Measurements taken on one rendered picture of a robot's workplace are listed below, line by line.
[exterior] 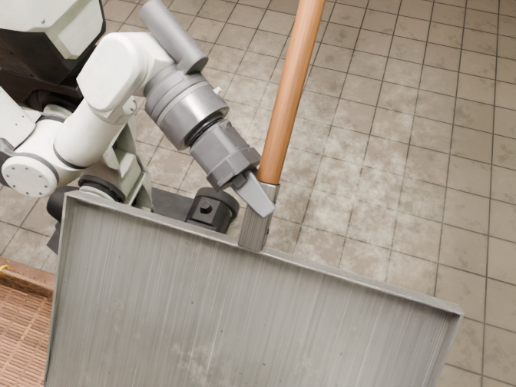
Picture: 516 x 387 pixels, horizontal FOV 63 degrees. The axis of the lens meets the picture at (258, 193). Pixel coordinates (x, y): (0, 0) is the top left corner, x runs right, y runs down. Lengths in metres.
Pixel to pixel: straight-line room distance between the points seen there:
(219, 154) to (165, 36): 0.16
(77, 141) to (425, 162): 1.80
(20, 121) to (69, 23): 0.20
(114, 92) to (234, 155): 0.17
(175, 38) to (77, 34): 0.34
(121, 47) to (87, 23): 0.34
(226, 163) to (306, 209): 1.46
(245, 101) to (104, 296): 1.76
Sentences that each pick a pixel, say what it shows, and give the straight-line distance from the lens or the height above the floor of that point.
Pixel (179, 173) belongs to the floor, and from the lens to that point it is 2.06.
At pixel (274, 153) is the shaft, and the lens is 0.52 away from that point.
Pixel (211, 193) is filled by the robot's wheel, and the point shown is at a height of 0.20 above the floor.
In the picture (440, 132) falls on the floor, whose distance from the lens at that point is 2.36.
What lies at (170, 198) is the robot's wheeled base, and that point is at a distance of 1.79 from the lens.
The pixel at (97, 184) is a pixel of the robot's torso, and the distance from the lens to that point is 1.27.
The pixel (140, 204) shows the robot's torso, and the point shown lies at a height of 0.38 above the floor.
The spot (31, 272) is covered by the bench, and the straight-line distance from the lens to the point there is 1.33.
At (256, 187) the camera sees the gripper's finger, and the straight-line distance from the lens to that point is 0.52.
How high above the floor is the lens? 1.69
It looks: 59 degrees down
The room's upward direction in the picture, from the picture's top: straight up
